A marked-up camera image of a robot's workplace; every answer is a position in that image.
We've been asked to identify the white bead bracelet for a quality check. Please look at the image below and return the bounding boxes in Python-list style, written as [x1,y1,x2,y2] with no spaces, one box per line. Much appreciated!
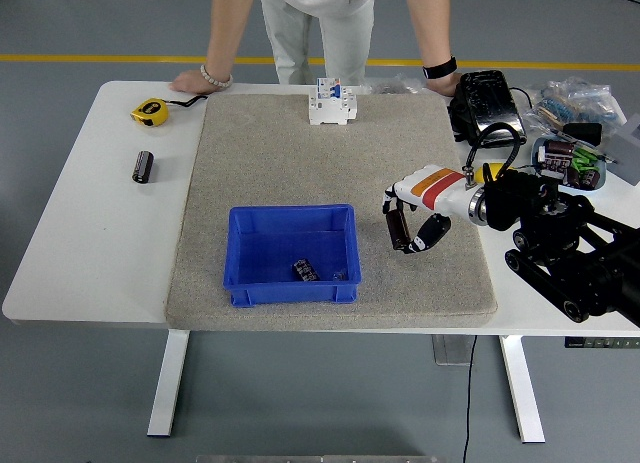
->
[199,63,235,90]

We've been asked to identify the grey-brown mat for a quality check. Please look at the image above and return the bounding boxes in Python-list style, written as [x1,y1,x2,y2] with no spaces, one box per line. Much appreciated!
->
[163,92,500,330]

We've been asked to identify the yellow tape measure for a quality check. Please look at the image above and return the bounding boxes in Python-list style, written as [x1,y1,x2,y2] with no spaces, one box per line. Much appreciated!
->
[130,94,209,128]

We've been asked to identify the brown capacitor with purple band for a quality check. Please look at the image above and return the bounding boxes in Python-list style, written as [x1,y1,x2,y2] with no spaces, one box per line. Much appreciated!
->
[545,138,576,159]

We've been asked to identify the person's left hand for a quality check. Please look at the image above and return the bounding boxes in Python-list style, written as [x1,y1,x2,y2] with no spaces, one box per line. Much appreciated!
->
[424,71,464,98]

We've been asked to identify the clear bag of metal parts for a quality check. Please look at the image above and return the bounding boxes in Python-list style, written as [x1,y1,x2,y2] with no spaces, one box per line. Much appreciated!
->
[364,74,427,95]

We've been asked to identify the black glossy charger device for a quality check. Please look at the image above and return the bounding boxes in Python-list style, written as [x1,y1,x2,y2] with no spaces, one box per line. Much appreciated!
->
[447,69,529,149]

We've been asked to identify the table height control panel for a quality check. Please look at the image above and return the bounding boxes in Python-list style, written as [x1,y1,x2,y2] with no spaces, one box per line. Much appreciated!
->
[564,336,640,350]

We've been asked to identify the black wrist watch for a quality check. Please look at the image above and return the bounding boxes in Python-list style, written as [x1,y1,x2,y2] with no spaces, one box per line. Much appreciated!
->
[422,55,459,80]

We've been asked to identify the dark brown cylindrical battery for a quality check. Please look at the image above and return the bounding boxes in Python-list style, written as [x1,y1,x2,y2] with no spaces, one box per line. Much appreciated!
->
[385,208,411,252]

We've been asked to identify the person's right hand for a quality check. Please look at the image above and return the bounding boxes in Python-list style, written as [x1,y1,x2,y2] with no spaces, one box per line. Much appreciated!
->
[168,68,234,95]

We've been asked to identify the blue plastic box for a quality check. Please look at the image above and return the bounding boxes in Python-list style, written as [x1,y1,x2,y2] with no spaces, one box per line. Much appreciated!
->
[222,203,363,309]

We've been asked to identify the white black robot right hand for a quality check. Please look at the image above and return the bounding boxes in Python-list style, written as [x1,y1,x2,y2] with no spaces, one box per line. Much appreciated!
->
[382,165,477,256]

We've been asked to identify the clear bags of blue components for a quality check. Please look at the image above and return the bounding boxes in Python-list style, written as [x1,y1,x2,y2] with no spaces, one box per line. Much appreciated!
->
[524,76,629,134]

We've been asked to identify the black rectangular block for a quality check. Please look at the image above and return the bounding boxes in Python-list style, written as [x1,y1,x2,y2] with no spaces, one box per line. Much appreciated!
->
[562,122,604,147]

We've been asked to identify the white circuit breaker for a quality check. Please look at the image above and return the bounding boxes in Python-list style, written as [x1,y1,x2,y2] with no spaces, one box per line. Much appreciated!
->
[306,77,359,127]

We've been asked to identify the person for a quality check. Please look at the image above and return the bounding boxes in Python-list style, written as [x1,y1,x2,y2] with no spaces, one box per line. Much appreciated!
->
[257,0,380,87]

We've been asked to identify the light blue bowl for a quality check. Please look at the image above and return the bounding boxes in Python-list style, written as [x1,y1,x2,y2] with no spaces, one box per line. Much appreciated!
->
[529,135,610,194]

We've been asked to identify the black battery with gold end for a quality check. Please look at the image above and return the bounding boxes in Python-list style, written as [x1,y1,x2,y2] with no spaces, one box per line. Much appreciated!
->
[131,150,155,185]

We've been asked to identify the black battery with white print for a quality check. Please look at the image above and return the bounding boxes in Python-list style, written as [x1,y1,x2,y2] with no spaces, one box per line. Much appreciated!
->
[291,257,320,284]

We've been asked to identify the white table leg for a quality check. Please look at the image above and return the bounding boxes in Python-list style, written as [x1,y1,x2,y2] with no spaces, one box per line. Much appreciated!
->
[146,330,191,438]
[498,335,546,444]

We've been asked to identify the grey box under table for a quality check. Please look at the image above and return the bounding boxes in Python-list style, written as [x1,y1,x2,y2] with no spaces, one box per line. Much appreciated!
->
[432,334,476,367]

